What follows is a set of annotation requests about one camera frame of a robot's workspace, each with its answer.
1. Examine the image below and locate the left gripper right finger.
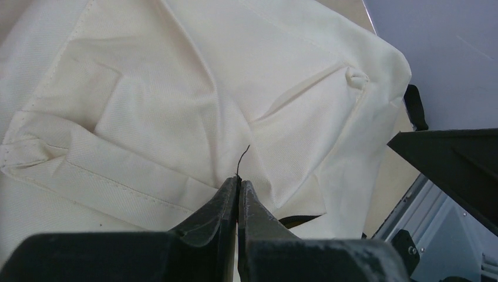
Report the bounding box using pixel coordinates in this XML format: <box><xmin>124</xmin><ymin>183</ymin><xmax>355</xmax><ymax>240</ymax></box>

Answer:
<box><xmin>238</xmin><ymin>181</ymin><xmax>410</xmax><ymax>281</ymax></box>

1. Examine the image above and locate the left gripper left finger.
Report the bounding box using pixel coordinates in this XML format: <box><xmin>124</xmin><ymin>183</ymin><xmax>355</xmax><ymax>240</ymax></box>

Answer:
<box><xmin>1</xmin><ymin>177</ymin><xmax>238</xmax><ymax>281</ymax></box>

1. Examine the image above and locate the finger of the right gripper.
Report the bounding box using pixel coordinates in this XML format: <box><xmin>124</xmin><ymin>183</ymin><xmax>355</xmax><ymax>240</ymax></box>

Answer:
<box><xmin>388</xmin><ymin>129</ymin><xmax>497</xmax><ymax>234</ymax></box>

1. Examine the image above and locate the cream canvas backpack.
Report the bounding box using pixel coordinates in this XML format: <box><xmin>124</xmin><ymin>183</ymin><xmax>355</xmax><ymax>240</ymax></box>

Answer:
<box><xmin>1</xmin><ymin>1</ymin><xmax>412</xmax><ymax>261</ymax></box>

